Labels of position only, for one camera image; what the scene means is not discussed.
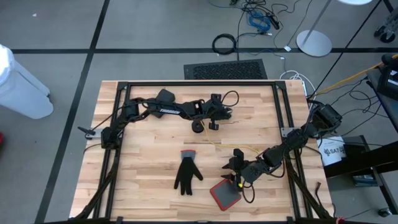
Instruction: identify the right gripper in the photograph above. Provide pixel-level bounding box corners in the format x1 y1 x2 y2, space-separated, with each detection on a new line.
221 149 266 185

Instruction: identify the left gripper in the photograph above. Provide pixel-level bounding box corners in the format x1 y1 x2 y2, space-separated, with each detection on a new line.
186 93 233 131

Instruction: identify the yellow cord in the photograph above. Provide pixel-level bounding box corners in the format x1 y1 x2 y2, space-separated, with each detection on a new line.
200 120 261 155

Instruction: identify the black plastic cord spool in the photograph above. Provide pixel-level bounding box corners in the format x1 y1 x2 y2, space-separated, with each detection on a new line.
192 119 205 134

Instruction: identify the red grey square box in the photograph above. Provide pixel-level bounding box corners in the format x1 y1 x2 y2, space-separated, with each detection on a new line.
210 179 243 212

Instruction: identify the black floor mat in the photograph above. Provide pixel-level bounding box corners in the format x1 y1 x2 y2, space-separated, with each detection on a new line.
183 58 268 80

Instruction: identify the black glove grey red cuff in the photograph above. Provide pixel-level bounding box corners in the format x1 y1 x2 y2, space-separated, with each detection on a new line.
173 149 205 196

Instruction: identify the black rounded plastic piece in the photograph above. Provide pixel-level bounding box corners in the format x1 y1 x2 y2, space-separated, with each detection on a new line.
155 88 176 106

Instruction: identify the black power strip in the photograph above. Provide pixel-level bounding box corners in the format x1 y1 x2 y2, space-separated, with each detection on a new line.
266 12 281 31

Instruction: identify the grey round-base floor stand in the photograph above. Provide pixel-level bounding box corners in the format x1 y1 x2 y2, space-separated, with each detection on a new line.
295 0 374 58

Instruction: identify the black side desk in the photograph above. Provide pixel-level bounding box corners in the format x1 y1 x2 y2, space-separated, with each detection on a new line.
323 54 398 215

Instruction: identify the thin black slanted rod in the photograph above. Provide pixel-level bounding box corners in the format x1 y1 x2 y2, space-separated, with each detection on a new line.
310 0 383 94

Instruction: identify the black desktop device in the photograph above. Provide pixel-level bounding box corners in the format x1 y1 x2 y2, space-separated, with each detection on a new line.
381 53 398 101

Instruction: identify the white plastic bin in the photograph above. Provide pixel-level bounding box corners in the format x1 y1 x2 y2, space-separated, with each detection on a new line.
0 44 54 120

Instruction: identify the black looped cable yellow tag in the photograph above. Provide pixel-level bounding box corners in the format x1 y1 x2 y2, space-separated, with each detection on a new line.
237 182 256 204

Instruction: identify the dark looped wrist cable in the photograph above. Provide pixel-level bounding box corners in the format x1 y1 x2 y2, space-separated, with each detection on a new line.
220 90 240 108

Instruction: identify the black coiled floor cable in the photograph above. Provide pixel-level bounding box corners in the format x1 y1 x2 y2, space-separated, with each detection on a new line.
212 33 238 56

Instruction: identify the white cable bundle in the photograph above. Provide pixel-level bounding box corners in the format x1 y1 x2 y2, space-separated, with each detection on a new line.
279 70 317 96

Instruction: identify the brown strap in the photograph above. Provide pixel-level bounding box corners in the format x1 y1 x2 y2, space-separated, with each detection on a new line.
314 181 322 205

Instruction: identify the blue floor cable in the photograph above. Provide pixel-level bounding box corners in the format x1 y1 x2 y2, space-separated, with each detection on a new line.
248 11 271 32

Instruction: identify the yellow extension cable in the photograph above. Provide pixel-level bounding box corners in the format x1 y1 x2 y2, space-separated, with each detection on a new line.
313 53 398 96

